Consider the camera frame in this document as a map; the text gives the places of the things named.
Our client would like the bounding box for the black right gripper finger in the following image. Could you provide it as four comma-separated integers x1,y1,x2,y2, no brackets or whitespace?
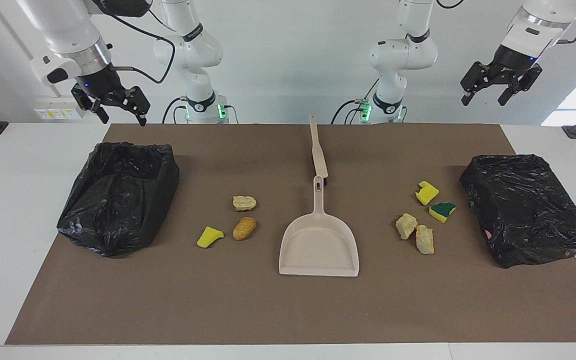
135,102,152,127
93,100,111,125

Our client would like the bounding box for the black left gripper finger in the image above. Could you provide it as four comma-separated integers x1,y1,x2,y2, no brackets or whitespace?
460,82,477,107
497,84,517,107

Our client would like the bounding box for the notched yellow sponge piece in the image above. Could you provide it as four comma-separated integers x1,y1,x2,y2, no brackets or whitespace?
415,180,440,206

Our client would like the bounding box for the green and yellow sponge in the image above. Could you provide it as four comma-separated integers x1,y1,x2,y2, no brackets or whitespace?
428,201,457,223

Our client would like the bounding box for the pale foam piece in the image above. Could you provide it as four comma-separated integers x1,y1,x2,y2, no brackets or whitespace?
232,195,258,212

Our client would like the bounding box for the yellow sponge wedge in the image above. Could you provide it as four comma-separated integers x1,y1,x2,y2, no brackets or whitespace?
196,226,225,249

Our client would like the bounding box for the pale yellow foam chunk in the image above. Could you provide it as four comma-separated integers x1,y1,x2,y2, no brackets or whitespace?
395,213,419,240

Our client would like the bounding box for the orange and white foam chunk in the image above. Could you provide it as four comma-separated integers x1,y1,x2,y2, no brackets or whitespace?
415,224,435,255

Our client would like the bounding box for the brown bread nugget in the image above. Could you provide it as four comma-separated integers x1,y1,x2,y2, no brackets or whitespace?
232,216,258,241

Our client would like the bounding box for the beige brush with black bristles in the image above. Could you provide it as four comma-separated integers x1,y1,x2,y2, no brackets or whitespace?
309,114,331,189

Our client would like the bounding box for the beige plastic dustpan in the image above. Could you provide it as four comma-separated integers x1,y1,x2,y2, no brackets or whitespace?
278,175,360,277

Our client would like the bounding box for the open bin with black bag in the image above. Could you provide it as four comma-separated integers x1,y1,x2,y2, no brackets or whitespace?
56,142,180,258

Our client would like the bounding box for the closed black trash bag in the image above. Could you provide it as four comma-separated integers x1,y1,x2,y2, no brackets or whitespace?
459,154,576,269

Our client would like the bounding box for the brown table mat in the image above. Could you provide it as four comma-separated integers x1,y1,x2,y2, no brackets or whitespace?
4,123,576,346

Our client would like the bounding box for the black base cable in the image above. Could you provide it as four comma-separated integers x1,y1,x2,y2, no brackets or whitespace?
162,97,189,124
330,99,369,124

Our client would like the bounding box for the white wall outlet box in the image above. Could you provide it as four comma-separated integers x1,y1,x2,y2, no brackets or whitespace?
34,96,86,121

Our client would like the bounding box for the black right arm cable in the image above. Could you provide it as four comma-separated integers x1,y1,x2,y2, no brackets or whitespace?
99,7,177,85

